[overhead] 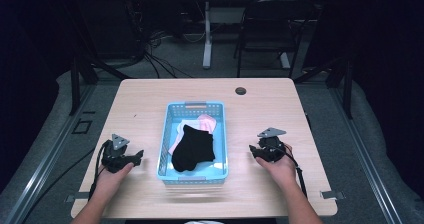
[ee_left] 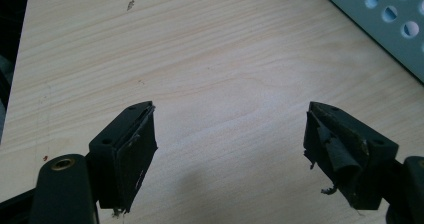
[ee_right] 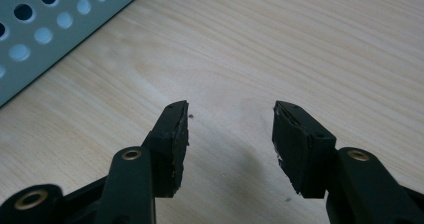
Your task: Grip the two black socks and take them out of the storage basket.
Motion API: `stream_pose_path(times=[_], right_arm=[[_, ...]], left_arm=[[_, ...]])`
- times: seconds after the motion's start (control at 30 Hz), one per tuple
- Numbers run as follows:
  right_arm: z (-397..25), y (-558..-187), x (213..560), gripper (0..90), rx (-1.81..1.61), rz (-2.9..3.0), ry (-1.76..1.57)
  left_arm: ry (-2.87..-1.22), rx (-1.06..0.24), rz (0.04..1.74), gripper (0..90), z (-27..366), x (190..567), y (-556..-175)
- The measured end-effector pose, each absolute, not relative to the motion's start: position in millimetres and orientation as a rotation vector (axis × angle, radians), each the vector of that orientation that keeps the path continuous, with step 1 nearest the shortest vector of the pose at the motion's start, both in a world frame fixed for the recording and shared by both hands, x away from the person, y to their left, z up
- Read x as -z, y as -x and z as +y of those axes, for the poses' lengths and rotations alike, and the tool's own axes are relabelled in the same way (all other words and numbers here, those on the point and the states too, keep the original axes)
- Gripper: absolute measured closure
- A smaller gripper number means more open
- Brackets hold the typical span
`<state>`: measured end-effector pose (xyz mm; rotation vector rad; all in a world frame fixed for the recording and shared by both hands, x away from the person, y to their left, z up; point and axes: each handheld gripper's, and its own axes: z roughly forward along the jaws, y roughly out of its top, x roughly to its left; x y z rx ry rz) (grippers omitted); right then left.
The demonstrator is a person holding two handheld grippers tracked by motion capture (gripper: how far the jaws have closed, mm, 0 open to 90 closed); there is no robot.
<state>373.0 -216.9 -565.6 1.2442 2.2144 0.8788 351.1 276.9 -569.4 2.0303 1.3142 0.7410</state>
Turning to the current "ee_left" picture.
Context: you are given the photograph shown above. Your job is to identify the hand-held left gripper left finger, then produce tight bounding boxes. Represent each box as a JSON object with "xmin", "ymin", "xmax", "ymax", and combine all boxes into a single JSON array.
[{"xmin": 87, "ymin": 100, "xmax": 159, "ymax": 216}]

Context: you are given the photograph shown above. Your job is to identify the grey perforated basket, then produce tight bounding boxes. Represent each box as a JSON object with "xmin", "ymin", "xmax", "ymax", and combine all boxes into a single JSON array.
[{"xmin": 311, "ymin": 0, "xmax": 424, "ymax": 85}]

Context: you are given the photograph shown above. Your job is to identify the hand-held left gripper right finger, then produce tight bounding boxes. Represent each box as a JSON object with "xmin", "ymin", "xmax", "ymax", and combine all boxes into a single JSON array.
[{"xmin": 302, "ymin": 101, "xmax": 400, "ymax": 211}]

